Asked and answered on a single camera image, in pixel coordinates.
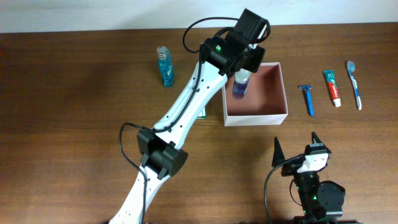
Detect clear bottle purple liquid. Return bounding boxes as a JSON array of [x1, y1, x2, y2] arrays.
[[233, 68, 252, 99]]

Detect green red toothpaste tube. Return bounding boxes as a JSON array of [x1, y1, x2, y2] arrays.
[[323, 70, 341, 107]]

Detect green white soap bar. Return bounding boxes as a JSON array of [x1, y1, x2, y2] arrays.
[[197, 107, 206, 119]]

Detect blue mouthwash bottle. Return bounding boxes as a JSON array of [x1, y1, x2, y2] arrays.
[[157, 46, 174, 87]]

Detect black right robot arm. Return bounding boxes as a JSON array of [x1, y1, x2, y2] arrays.
[[272, 132, 346, 223]]

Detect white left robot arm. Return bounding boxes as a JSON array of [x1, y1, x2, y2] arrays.
[[110, 9, 271, 224]]

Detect white cardboard box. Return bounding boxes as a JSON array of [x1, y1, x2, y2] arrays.
[[222, 62, 289, 126]]

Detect blue disposable razor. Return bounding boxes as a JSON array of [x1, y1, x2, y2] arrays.
[[298, 85, 314, 116]]

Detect blue white toothbrush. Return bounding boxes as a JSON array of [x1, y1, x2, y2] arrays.
[[346, 61, 362, 110]]

